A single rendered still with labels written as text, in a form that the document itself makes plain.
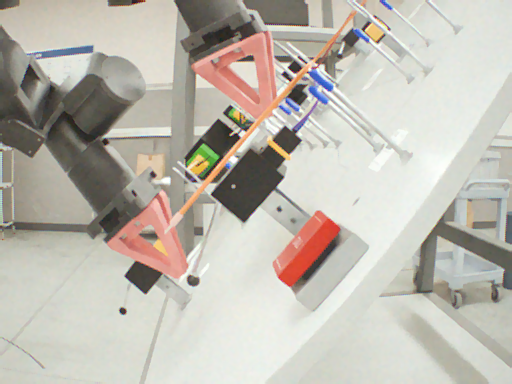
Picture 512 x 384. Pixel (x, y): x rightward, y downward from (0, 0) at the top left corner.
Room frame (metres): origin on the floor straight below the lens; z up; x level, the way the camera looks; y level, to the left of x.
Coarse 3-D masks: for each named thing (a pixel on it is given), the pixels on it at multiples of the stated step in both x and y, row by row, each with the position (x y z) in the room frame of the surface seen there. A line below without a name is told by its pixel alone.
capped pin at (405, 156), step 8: (304, 64) 0.49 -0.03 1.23; (312, 72) 0.49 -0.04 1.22; (320, 80) 0.49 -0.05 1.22; (328, 80) 0.49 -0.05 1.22; (328, 88) 0.49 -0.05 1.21; (336, 96) 0.49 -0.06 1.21; (352, 104) 0.49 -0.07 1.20; (360, 112) 0.49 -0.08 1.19; (368, 120) 0.49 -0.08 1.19; (376, 128) 0.49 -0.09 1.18; (384, 136) 0.49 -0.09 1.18; (392, 144) 0.50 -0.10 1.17; (400, 152) 0.50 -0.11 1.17; (408, 152) 0.50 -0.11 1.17; (408, 160) 0.49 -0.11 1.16
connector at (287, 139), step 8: (280, 128) 0.64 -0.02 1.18; (288, 128) 0.62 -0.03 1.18; (280, 136) 0.62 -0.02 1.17; (288, 136) 0.62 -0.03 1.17; (296, 136) 0.62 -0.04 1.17; (280, 144) 0.62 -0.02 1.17; (288, 144) 0.62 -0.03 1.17; (296, 144) 0.62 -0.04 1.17; (264, 152) 0.62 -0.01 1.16; (272, 152) 0.62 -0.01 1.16; (288, 152) 0.62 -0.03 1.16; (272, 160) 0.62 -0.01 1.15; (280, 160) 0.62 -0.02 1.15
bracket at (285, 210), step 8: (272, 192) 0.63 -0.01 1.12; (280, 192) 0.64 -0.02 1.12; (264, 200) 0.63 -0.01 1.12; (272, 200) 0.63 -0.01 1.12; (280, 200) 0.63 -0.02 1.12; (288, 200) 0.65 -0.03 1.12; (264, 208) 0.63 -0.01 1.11; (272, 208) 0.63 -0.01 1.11; (280, 208) 0.65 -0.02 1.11; (288, 208) 0.63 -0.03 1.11; (296, 208) 0.65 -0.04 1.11; (272, 216) 0.63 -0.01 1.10; (280, 216) 0.63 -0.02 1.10; (288, 216) 0.63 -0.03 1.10; (296, 216) 0.63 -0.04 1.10; (304, 216) 0.63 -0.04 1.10; (288, 224) 0.63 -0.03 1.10; (296, 224) 0.63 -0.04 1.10; (304, 224) 0.63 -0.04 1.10; (296, 232) 0.63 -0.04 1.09
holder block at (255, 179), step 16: (256, 144) 0.64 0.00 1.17; (240, 160) 0.61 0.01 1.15; (256, 160) 0.61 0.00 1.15; (224, 176) 0.63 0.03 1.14; (240, 176) 0.62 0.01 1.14; (256, 176) 0.61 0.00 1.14; (272, 176) 0.61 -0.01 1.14; (224, 192) 0.62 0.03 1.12; (240, 192) 0.62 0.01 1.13; (256, 192) 0.62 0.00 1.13; (240, 208) 0.62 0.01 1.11; (256, 208) 0.62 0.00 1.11
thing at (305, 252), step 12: (312, 216) 0.47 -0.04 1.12; (324, 216) 0.44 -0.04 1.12; (312, 228) 0.44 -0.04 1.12; (324, 228) 0.43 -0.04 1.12; (336, 228) 0.43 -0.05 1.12; (300, 240) 0.45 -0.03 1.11; (312, 240) 0.43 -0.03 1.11; (324, 240) 0.43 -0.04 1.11; (288, 252) 0.45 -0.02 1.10; (300, 252) 0.43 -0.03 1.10; (312, 252) 0.43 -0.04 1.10; (324, 252) 0.44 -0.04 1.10; (276, 264) 0.46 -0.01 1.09; (288, 264) 0.43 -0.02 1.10; (300, 264) 0.43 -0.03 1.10; (312, 264) 0.44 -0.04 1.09; (288, 276) 0.43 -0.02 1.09; (300, 276) 0.43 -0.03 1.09
